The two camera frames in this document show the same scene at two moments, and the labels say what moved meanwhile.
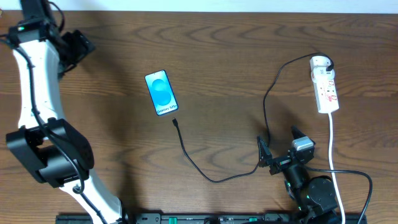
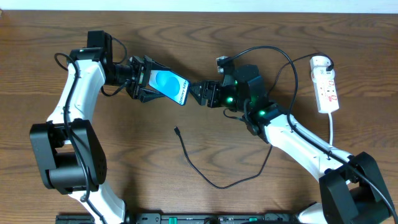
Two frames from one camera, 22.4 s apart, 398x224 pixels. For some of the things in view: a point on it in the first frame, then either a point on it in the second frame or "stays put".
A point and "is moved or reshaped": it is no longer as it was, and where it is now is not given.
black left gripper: x=78 y=45 to x=138 y=78
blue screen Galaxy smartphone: x=161 y=92 is moved or reshaped
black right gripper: x=282 y=160 to x=210 y=94
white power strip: x=326 y=96 stays put
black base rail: x=214 y=218 stays put
